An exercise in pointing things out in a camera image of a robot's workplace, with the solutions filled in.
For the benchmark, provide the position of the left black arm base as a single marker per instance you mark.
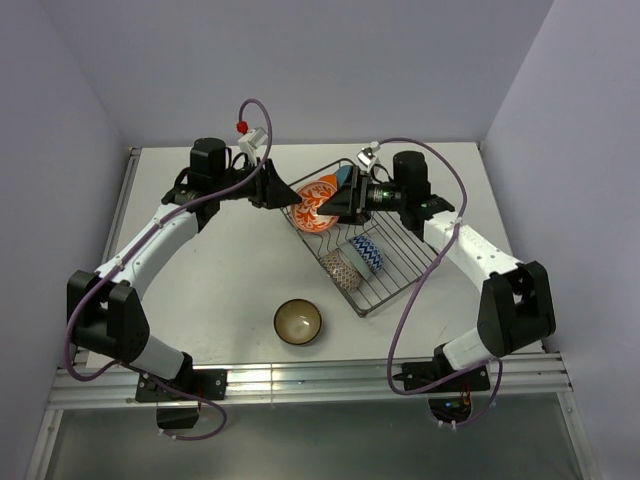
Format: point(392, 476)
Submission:
point(179, 402)

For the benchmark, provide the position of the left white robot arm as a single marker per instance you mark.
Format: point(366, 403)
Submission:
point(105, 313)

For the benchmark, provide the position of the blue ceramic bowl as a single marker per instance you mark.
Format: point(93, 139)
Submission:
point(342, 174)

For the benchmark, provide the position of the brown patterned bowl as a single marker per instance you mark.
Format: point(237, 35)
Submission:
point(340, 270)

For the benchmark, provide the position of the orange floral bowl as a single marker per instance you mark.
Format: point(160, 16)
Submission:
point(305, 214)

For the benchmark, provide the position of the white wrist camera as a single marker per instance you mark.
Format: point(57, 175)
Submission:
point(251, 139)
point(368, 157)

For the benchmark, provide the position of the orange patterned bowl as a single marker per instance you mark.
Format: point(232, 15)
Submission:
point(369, 252)

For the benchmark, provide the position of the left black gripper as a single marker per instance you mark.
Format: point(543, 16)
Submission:
point(269, 190)

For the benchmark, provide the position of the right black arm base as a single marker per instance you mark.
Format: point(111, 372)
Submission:
point(456, 405)

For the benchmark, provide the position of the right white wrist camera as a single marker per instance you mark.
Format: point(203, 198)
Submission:
point(368, 157)

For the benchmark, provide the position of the orange bowl white inside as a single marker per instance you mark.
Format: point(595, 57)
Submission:
point(330, 179)

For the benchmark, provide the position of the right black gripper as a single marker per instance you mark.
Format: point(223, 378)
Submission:
point(352, 199)

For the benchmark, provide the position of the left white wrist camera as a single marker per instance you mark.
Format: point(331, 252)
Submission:
point(251, 139)

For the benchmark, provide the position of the olive patterned bowl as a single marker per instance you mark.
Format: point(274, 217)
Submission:
point(297, 322)

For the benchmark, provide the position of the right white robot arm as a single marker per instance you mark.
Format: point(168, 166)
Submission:
point(515, 308)

